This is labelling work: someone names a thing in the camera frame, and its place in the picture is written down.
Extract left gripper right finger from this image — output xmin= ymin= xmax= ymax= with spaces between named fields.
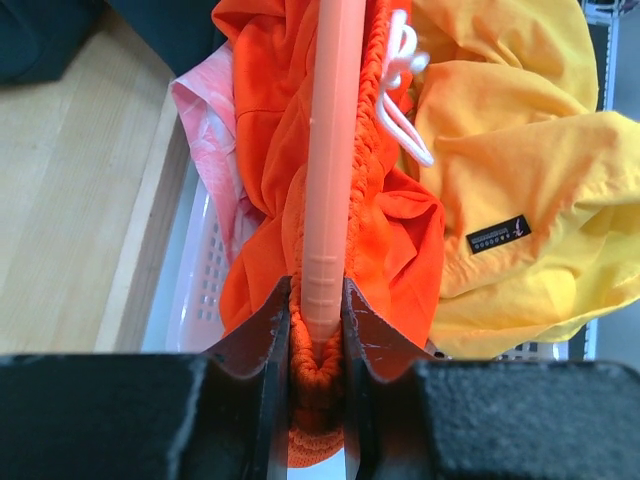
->
xmin=342 ymin=281 xmax=639 ymax=479

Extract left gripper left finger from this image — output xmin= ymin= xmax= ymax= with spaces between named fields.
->
xmin=1 ymin=279 xmax=290 ymax=479

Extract bright orange shorts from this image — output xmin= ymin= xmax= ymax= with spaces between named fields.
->
xmin=212 ymin=1 xmax=445 ymax=468

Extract orange plastic hanger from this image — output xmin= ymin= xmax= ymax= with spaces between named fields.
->
xmin=301 ymin=0 xmax=366 ymax=356

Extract yellow shorts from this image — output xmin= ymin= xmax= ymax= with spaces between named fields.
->
xmin=412 ymin=1 xmax=639 ymax=358

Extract black shorts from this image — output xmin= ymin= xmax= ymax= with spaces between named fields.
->
xmin=0 ymin=0 xmax=226 ymax=86

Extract white plastic basket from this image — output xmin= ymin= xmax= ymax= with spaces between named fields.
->
xmin=142 ymin=174 xmax=571 ymax=364

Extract pink patterned cloth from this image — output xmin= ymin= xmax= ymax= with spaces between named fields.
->
xmin=169 ymin=43 xmax=264 ymax=262

